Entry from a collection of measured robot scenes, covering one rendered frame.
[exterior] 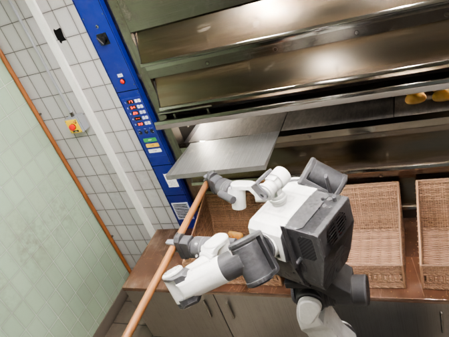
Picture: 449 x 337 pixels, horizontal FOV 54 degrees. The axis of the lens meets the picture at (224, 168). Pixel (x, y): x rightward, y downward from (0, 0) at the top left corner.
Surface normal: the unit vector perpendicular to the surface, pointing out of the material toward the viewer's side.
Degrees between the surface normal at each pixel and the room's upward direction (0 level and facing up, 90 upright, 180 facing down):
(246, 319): 90
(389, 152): 70
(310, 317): 90
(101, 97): 90
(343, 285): 44
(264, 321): 90
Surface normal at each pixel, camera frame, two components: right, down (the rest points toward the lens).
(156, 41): -0.39, 0.27
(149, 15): -0.30, 0.58
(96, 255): 0.90, -0.08
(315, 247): -0.62, 0.57
